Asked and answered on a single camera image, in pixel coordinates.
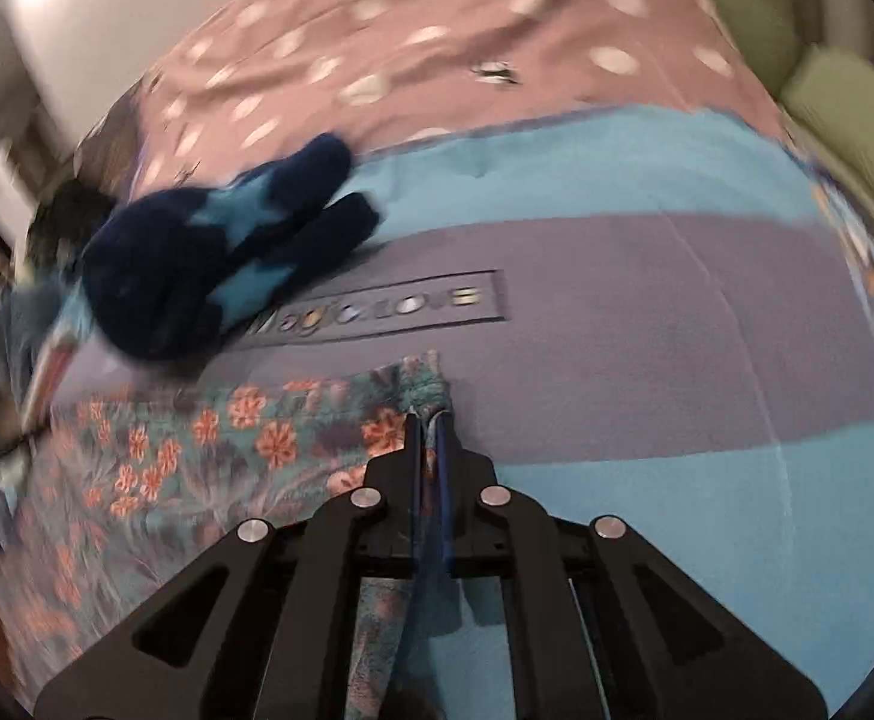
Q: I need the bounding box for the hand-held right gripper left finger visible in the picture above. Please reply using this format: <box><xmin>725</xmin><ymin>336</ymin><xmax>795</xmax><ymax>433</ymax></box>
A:
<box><xmin>35</xmin><ymin>412</ymin><xmax>427</xmax><ymax>720</ymax></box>

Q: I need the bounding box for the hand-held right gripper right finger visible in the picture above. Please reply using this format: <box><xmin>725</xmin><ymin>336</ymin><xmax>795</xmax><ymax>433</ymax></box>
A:
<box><xmin>437</xmin><ymin>412</ymin><xmax>831</xmax><ymax>720</ymax></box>

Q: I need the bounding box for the floral blue shirt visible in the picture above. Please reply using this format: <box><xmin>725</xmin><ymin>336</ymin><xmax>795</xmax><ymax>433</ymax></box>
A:
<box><xmin>0</xmin><ymin>349</ymin><xmax>456</xmax><ymax>720</ymax></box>

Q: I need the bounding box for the dark clothes pile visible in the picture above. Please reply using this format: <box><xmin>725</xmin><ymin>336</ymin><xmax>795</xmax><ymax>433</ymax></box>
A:
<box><xmin>28</xmin><ymin>180</ymin><xmax>119</xmax><ymax>278</ymax></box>

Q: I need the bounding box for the navy star-print garment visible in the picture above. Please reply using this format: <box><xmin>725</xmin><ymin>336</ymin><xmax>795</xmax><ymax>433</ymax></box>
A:
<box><xmin>80</xmin><ymin>133</ymin><xmax>382</xmax><ymax>361</ymax></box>

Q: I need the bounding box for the pink polka-dot sheet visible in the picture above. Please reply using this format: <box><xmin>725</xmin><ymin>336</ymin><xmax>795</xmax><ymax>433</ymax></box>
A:
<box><xmin>80</xmin><ymin>0</ymin><xmax>790</xmax><ymax>200</ymax></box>

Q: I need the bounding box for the green pillow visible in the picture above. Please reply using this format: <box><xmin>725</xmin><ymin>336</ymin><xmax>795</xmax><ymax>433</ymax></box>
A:
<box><xmin>782</xmin><ymin>45</ymin><xmax>874</xmax><ymax>256</ymax></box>
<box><xmin>687</xmin><ymin>0</ymin><xmax>798</xmax><ymax>91</ymax></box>

